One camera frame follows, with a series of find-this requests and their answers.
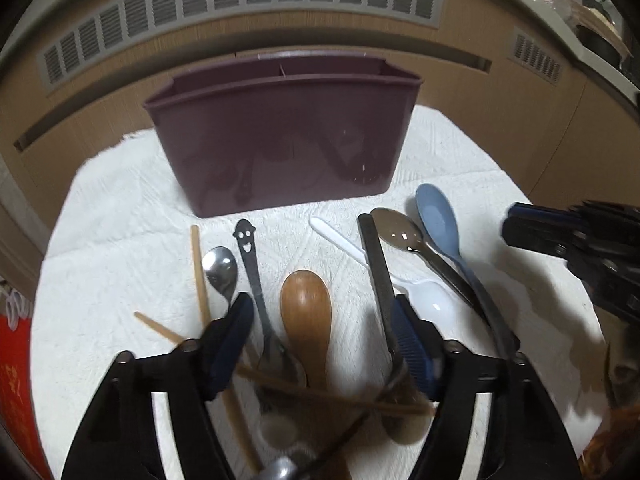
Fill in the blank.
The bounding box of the light blue plastic spoon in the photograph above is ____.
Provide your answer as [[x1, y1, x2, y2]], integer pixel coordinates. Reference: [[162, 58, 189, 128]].
[[416, 183, 518, 359]]

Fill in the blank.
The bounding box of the brown glossy spoon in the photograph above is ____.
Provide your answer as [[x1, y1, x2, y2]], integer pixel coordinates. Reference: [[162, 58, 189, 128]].
[[371, 208, 502, 358]]

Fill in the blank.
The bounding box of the black handle utensil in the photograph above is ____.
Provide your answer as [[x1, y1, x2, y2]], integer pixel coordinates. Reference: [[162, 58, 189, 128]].
[[357, 214, 416, 404]]

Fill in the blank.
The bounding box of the black smiley handle spoon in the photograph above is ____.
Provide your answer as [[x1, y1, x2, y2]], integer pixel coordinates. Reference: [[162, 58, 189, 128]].
[[233, 219, 305, 386]]

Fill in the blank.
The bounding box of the small steel spoon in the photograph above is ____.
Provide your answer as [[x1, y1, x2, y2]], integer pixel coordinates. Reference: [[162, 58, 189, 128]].
[[202, 246, 238, 306]]

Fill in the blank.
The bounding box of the wooden spoon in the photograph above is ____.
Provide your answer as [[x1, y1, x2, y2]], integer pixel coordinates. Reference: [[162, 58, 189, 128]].
[[278, 268, 352, 480]]

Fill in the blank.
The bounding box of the red box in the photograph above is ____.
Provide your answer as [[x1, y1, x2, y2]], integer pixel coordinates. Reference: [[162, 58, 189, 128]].
[[0, 314, 52, 479]]

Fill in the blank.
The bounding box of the white plastic spoon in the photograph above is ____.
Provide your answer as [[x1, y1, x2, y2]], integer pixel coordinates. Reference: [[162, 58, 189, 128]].
[[309, 217, 462, 328]]

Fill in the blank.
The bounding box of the small grey vent grille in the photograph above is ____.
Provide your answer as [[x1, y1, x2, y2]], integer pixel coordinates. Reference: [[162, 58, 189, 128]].
[[509, 27, 563, 86]]

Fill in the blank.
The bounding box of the white textured table cloth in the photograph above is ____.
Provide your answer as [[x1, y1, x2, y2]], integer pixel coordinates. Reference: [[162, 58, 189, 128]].
[[30, 106, 608, 476]]

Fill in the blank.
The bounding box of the maroon plastic utensil caddy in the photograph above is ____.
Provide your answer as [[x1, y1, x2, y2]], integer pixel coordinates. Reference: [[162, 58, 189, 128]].
[[143, 51, 422, 218]]

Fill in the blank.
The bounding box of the long grey vent grille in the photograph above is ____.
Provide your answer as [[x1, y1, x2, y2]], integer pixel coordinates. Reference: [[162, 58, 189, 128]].
[[37, 0, 444, 91]]

